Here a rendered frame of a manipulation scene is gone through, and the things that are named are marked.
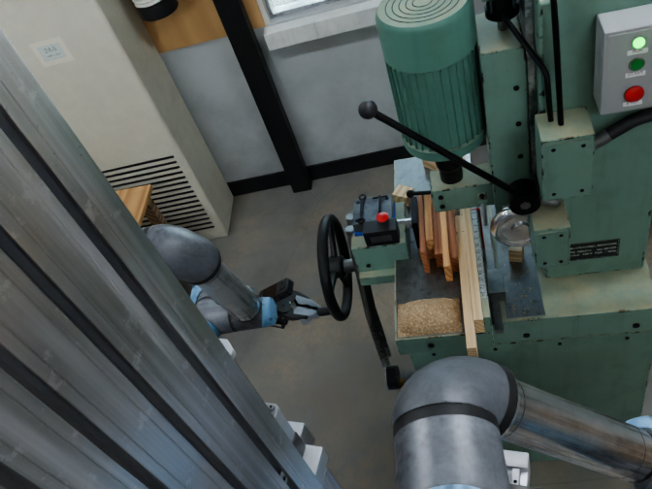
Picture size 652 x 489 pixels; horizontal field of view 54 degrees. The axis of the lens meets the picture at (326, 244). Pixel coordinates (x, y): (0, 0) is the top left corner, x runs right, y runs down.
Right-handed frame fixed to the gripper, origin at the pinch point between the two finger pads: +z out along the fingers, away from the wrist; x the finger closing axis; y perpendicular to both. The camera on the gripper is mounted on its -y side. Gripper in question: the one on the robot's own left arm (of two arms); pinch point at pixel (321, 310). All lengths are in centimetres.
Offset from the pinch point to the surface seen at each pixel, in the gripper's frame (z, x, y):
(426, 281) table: 17.6, 8.8, -31.9
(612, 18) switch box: 21, 7, -101
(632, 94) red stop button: 29, 11, -92
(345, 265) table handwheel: 2.6, -5.7, -14.3
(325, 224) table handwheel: -5.8, -9.4, -24.0
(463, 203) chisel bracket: 21, -3, -48
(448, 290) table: 21.9, 12.0, -34.4
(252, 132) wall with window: -28, -135, 58
